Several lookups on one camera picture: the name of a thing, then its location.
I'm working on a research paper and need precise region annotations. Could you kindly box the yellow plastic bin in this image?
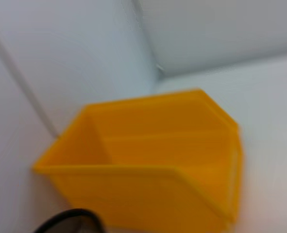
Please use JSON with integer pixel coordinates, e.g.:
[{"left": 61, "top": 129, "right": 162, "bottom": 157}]
[{"left": 31, "top": 88, "right": 244, "bottom": 232}]

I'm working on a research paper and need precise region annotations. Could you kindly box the black mesh pen holder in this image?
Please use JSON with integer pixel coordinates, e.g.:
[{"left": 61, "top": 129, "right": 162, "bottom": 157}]
[{"left": 34, "top": 208, "right": 105, "bottom": 233}]

